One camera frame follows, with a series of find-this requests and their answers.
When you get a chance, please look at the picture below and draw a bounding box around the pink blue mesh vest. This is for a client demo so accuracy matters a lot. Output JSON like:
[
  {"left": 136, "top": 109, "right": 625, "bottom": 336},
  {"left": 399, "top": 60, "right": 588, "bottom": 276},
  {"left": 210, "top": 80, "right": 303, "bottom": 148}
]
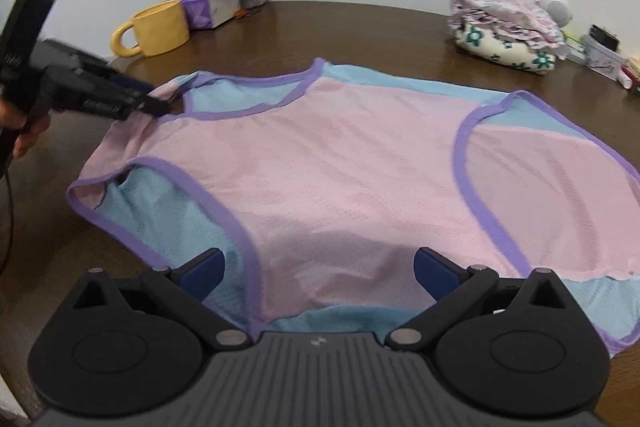
[{"left": 68, "top": 60, "right": 639, "bottom": 353}]

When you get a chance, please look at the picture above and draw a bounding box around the person's left hand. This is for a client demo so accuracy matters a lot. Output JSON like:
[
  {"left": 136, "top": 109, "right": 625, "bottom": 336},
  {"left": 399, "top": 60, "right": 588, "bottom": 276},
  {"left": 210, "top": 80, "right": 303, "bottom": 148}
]
[{"left": 1, "top": 98, "right": 51, "bottom": 157}]

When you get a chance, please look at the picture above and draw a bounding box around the yellow ceramic mug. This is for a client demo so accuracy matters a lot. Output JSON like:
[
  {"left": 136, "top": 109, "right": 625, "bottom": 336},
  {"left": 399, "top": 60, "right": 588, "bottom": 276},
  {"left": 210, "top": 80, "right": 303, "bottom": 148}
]
[{"left": 110, "top": 0, "right": 190, "bottom": 58}]

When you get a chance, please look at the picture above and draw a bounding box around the lower purple tissue pack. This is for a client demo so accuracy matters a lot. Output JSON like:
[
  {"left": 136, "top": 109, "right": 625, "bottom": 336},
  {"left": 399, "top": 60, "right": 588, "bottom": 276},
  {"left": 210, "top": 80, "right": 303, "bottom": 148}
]
[{"left": 181, "top": 0, "right": 241, "bottom": 30}]

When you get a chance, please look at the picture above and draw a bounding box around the white small tube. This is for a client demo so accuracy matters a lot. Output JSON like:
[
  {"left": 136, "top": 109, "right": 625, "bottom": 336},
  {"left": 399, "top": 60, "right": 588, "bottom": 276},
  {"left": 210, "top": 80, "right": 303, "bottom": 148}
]
[{"left": 617, "top": 69, "right": 634, "bottom": 90}]

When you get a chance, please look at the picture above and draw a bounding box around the black red gift box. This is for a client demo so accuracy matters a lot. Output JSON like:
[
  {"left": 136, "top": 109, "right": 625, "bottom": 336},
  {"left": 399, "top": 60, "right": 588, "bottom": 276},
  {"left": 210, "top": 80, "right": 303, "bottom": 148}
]
[{"left": 622, "top": 58, "right": 640, "bottom": 96}]

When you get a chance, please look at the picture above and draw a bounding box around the folded green flower garment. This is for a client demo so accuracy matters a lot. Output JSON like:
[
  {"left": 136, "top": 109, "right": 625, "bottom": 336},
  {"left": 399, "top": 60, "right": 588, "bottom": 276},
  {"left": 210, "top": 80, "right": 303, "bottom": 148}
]
[{"left": 454, "top": 24, "right": 556, "bottom": 76}]

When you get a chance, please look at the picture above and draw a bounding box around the black charger on tin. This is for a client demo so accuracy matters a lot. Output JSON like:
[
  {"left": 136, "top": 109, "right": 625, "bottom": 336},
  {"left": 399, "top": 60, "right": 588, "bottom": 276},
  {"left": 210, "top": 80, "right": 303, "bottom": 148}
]
[{"left": 589, "top": 25, "right": 620, "bottom": 52}]

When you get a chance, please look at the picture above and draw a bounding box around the folded pink floral garment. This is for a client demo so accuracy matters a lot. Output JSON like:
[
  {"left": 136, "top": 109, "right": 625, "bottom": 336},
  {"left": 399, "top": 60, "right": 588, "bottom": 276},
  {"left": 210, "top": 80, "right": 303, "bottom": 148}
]
[{"left": 448, "top": 0, "right": 566, "bottom": 55}]

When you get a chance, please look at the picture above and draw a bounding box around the white astronaut speaker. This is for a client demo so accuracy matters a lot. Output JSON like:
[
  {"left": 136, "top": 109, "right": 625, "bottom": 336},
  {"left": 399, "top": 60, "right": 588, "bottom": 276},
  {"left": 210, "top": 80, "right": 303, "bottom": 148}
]
[{"left": 536, "top": 0, "right": 573, "bottom": 28}]

